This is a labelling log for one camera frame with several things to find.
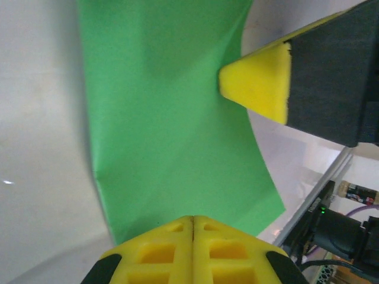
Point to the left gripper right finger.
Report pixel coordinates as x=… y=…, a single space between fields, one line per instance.
x=231 y=257

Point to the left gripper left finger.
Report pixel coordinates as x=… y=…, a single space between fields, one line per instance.
x=154 y=257

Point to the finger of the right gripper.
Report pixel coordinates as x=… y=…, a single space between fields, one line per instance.
x=319 y=77

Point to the green square paper sheet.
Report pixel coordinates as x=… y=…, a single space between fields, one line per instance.
x=165 y=118

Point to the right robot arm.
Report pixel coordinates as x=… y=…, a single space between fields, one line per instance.
x=340 y=233

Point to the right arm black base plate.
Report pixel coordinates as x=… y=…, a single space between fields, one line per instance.
x=329 y=190

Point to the long aluminium mounting rail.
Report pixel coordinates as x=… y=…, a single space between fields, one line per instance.
x=318 y=192

